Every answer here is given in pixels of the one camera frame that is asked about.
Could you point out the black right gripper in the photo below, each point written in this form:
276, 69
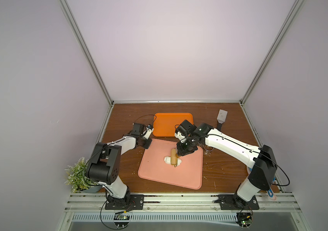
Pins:
187, 147

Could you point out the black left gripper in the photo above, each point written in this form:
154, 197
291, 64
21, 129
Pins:
149, 141

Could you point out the wooden rolling pin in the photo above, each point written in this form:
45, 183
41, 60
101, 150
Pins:
174, 158

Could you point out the white dough lump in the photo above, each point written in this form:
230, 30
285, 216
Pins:
167, 160

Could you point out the pink silicone mat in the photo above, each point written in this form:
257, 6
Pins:
153, 166

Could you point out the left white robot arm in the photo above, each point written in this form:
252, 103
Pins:
104, 164

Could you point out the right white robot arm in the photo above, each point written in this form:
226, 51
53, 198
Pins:
261, 161

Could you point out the orange plastic tray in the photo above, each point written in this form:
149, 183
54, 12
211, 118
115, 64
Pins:
165, 123

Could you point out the small green potted plant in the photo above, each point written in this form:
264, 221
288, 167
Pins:
76, 178

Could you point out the blue dustpan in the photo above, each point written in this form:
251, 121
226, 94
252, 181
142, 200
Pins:
270, 193

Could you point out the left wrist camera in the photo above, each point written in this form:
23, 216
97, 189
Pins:
148, 132

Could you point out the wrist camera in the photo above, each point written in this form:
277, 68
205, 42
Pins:
148, 132
179, 135

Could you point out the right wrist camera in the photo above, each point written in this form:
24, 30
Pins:
179, 135

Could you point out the black handled metal spatula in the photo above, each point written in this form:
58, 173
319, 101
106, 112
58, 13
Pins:
221, 118

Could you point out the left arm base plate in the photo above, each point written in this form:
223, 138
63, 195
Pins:
128, 203

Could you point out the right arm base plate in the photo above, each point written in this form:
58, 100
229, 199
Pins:
233, 202

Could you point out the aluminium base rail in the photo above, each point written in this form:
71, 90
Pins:
175, 207

